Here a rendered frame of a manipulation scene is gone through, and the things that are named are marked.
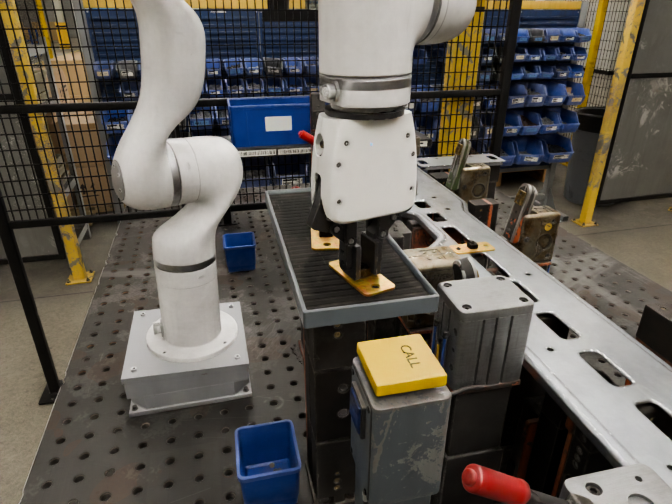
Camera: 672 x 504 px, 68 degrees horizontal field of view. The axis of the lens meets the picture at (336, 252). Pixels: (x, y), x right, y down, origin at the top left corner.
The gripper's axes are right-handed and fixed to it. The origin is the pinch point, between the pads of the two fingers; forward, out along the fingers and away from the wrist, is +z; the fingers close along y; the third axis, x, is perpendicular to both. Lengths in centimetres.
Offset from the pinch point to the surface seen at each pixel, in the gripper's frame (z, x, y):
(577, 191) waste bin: 108, 204, 335
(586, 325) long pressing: 18.5, -4.3, 37.2
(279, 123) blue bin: 9, 111, 37
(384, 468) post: 11.1, -16.6, -7.5
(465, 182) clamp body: 18, 56, 68
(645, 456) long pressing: 18.5, -23.3, 21.3
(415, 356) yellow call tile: 2.5, -14.3, -3.3
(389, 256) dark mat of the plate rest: 2.6, 2.5, 5.6
